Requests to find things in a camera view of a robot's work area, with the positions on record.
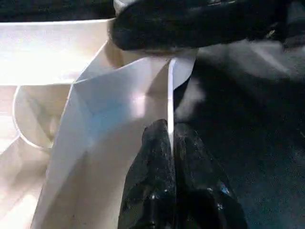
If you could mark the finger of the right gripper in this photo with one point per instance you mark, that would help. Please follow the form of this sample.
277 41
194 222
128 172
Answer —
178 23

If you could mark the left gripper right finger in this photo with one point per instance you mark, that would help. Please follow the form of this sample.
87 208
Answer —
202 190

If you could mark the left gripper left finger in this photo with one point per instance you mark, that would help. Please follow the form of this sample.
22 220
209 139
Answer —
152 179

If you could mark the white plastic table top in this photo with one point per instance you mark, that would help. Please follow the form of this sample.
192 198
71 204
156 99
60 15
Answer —
95 100

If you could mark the black mat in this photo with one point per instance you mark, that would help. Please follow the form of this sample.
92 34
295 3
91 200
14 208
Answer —
250 119

